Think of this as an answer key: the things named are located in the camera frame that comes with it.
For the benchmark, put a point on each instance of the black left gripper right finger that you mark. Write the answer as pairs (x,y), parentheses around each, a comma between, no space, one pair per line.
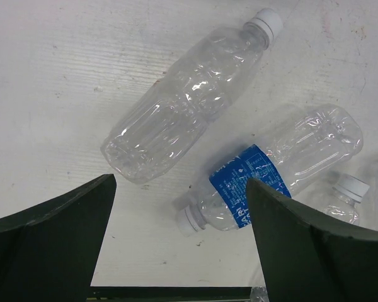
(306,255)

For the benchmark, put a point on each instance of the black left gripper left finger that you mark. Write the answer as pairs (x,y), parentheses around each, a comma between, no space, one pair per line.
(49,252)

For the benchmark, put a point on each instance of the clear bottle white cap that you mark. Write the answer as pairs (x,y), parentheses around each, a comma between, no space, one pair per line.
(343,198)

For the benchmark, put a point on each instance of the clear bottle blue label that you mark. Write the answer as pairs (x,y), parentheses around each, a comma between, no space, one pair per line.
(288,158)

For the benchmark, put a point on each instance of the long clear plastic bottle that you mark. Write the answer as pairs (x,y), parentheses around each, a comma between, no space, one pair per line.
(195,91)

